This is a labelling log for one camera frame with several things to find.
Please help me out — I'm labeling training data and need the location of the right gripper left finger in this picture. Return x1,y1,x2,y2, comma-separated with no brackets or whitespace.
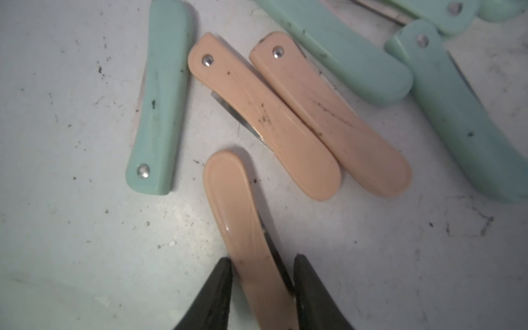
174,257,233,330

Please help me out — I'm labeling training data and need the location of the mint knife upper middle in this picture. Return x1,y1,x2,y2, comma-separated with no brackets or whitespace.
384,0,481,37

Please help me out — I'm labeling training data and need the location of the mint knife top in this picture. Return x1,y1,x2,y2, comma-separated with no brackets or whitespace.
478,0,527,23

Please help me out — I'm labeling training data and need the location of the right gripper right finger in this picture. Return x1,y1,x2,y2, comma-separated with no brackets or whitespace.
294,254,354,330

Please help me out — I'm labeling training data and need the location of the mint knife short middle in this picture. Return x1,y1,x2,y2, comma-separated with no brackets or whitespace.
384,19,527,203

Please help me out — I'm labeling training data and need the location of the mint knife lower middle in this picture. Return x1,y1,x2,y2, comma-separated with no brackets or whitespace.
257,0,413,106

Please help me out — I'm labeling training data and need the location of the pink knife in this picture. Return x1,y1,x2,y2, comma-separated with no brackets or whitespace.
203,151,299,329
188,32,342,202
249,32,412,197

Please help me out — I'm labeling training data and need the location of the mint knife far left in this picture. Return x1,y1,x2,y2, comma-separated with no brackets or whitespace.
125,1,194,195

